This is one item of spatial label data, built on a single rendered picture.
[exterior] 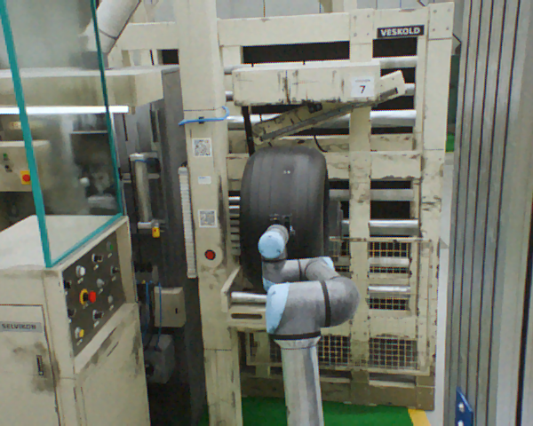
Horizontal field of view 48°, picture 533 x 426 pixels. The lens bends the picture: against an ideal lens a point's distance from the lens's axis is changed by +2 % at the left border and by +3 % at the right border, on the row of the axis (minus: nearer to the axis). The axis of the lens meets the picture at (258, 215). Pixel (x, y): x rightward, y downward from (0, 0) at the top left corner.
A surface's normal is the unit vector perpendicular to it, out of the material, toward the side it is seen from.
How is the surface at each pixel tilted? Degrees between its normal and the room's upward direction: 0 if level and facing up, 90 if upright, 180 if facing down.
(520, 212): 90
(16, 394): 90
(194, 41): 90
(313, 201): 68
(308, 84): 90
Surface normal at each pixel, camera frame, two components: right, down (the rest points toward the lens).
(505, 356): 0.00, 0.29
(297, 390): -0.29, -0.05
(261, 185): -0.16, -0.42
